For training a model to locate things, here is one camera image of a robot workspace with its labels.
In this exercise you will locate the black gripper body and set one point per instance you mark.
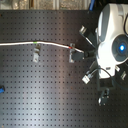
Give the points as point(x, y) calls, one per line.
point(84, 55)

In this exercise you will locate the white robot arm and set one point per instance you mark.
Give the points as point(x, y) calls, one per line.
point(110, 41)

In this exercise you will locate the black perforated breadboard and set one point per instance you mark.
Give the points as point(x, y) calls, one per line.
point(51, 93)

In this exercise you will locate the blue object at edge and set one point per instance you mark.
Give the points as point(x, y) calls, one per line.
point(2, 89)

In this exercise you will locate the right metal cable clip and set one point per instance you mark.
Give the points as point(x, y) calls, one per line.
point(72, 50)

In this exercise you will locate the metal cable clip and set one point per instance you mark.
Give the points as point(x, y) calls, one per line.
point(36, 53)
point(72, 50)

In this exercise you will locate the left metal cable clip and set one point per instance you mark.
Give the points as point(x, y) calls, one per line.
point(36, 53)

